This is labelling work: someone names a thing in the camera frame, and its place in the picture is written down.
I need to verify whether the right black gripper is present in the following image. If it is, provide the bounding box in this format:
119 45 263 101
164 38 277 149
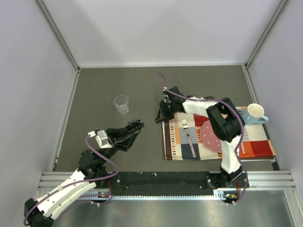
157 100 178 122

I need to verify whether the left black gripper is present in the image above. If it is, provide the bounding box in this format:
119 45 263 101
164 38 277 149
98 125 141 166

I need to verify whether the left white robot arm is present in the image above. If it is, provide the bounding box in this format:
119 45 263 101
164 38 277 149
23 120 144 227

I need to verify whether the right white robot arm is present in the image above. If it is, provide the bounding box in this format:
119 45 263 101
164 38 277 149
155 87 245 187

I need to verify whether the colourful patterned placemat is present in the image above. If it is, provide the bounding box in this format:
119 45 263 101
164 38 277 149
162 113 276 161

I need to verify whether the clear plastic cup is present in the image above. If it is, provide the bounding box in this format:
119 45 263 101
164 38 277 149
113 95 129 114

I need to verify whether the pink dotted plate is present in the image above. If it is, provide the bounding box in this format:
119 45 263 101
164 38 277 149
200 121 222 153

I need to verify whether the light blue mug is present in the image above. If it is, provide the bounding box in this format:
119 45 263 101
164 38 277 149
242 103 269 125

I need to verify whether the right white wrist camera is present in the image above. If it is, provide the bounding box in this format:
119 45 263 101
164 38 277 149
162 90 173 103

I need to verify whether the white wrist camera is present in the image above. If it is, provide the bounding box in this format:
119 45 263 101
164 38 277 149
162 90 173 103
88 129 112 149

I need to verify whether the pink handled fork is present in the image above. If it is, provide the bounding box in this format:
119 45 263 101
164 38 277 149
182 119 196 158

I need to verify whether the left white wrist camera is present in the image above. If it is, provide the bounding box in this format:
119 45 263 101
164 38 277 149
88 129 112 149

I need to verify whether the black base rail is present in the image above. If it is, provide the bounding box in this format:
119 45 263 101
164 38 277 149
104 171 228 197

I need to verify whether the pink handled knife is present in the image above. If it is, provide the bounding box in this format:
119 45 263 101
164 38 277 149
241 142 246 154

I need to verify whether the aluminium frame profile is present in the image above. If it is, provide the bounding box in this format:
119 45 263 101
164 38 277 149
36 171 296 204

